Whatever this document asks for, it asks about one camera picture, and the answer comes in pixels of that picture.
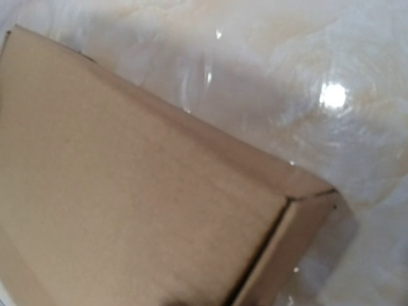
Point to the brown cardboard box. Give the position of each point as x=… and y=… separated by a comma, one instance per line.
x=111, y=196

